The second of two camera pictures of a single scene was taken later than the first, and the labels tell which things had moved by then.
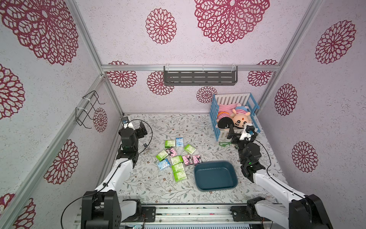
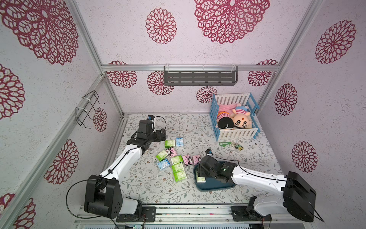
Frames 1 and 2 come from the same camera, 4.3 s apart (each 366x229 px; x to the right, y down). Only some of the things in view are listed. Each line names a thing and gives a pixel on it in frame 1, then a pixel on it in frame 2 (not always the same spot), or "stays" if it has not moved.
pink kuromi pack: (171, 151) stays
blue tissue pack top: (179, 141) stays
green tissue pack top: (169, 143) stays
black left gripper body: (139, 134) → (157, 136)
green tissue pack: (189, 149) → (200, 180)
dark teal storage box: (215, 175) stays
